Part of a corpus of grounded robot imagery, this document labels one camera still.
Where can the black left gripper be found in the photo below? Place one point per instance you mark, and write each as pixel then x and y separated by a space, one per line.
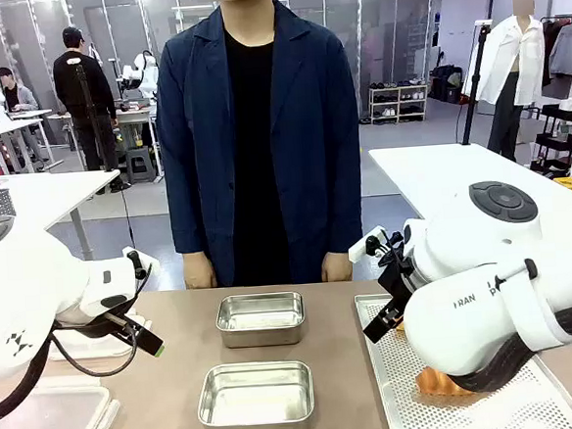
pixel 105 327

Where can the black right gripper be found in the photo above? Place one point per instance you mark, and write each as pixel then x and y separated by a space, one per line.
pixel 397 275

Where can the clear plastic clip lid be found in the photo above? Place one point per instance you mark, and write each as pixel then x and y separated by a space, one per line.
pixel 50 420
pixel 86 347

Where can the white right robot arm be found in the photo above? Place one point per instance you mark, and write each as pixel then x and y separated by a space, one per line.
pixel 482 289

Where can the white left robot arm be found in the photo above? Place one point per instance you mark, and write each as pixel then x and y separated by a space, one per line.
pixel 31 286

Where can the steel rectangular container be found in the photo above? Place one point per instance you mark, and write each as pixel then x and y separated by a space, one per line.
pixel 256 400
pixel 260 319

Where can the person's left hand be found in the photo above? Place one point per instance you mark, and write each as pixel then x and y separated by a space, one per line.
pixel 336 269

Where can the person's right hand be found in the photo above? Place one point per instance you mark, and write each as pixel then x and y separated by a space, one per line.
pixel 199 272

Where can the perforated metal baking tray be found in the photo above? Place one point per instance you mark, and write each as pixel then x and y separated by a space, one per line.
pixel 412 402

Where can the white long table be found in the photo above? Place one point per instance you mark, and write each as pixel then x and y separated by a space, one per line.
pixel 435 174

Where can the white side table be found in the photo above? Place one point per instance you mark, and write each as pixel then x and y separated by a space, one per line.
pixel 63 188

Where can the grey plastic stool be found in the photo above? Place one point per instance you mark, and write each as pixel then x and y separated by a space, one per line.
pixel 140 165

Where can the person in navy jacket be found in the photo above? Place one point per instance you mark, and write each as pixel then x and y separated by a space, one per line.
pixel 261 142

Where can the white shoe rack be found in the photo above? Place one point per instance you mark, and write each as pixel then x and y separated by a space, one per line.
pixel 398 103

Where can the black bag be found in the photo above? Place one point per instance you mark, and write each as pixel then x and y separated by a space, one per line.
pixel 446 83

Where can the standing man in black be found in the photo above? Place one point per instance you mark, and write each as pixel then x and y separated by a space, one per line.
pixel 84 96

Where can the black tripod pole white head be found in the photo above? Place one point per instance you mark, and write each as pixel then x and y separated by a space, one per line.
pixel 473 88

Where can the white background desk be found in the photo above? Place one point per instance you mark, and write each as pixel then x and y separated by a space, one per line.
pixel 5 128

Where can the black utility cart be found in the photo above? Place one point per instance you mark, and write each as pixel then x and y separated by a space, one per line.
pixel 558 136

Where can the seated person grey top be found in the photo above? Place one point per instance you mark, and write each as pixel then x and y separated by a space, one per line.
pixel 17 98

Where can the clothes rack with garments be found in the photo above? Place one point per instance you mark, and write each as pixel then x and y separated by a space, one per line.
pixel 566 50

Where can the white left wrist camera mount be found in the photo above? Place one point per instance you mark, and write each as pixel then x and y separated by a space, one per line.
pixel 144 263

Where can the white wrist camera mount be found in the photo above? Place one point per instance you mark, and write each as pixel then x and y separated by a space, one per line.
pixel 144 263
pixel 362 248

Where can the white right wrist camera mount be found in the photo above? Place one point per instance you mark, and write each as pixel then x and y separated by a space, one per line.
pixel 362 248

